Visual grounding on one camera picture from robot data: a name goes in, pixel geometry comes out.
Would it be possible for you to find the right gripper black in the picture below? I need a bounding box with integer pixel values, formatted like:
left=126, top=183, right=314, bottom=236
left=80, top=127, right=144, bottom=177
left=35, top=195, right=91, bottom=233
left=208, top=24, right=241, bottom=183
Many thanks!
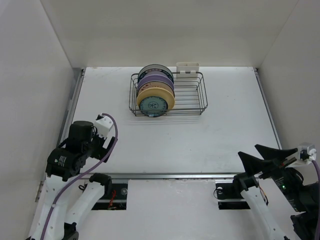
left=238, top=142, right=309, bottom=210

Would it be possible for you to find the small blue patterned plate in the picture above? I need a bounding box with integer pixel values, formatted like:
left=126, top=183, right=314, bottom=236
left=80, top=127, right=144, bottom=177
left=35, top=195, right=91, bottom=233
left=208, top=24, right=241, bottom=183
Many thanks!
left=139, top=96, right=168, bottom=118

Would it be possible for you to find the beige bear plate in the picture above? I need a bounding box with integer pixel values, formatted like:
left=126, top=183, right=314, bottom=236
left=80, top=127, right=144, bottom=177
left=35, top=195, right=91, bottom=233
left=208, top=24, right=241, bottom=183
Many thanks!
left=136, top=87, right=175, bottom=110

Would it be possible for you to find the grey wire dish rack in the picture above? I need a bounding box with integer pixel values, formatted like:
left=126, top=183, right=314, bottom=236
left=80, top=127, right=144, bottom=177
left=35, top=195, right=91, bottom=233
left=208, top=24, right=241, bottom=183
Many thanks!
left=128, top=71, right=208, bottom=117

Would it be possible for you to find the purple plate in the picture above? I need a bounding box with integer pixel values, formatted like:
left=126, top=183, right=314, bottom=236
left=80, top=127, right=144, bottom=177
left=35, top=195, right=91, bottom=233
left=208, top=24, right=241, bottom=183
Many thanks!
left=137, top=73, right=175, bottom=90

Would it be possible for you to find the teal rim lettered plate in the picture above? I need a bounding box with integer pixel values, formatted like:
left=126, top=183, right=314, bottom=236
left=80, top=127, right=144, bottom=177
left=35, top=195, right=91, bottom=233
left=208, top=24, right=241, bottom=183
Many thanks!
left=137, top=66, right=174, bottom=82

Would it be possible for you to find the white orange sunburst plate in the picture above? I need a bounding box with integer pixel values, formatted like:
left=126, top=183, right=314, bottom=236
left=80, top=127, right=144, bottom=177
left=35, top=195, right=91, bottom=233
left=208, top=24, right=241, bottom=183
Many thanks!
left=138, top=81, right=174, bottom=94

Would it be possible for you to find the white teal rim plate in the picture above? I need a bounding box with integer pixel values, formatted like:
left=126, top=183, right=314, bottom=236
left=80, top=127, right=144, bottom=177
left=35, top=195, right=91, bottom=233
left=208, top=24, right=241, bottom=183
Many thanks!
left=147, top=63, right=169, bottom=69

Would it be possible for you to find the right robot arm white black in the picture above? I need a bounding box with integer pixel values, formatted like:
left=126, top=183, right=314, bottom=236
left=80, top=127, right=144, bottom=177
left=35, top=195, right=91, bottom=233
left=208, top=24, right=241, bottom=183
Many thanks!
left=231, top=143, right=320, bottom=240

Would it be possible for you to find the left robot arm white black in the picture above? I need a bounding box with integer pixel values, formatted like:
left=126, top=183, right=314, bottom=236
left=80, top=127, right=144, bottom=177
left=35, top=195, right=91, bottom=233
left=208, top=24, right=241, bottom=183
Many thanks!
left=29, top=115, right=118, bottom=240

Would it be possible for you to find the white cutlery holder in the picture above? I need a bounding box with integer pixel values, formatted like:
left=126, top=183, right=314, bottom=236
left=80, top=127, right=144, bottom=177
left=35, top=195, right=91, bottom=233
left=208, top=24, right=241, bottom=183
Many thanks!
left=176, top=62, right=200, bottom=74

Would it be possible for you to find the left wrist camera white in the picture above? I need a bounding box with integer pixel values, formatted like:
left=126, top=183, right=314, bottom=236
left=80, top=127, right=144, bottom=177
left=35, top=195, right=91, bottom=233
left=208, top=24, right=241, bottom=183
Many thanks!
left=93, top=114, right=113, bottom=139

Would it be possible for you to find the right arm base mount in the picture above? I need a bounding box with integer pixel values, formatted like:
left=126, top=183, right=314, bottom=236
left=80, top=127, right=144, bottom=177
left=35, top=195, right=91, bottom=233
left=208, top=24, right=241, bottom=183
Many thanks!
left=213, top=181, right=270, bottom=211

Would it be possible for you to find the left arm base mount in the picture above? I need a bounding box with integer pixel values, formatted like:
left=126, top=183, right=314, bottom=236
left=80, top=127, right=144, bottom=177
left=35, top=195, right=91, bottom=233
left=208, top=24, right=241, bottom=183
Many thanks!
left=92, top=183, right=128, bottom=211

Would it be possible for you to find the aluminium front rail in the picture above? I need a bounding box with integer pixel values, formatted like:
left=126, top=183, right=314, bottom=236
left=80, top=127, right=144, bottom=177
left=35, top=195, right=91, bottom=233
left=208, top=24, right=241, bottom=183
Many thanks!
left=84, top=172, right=238, bottom=180

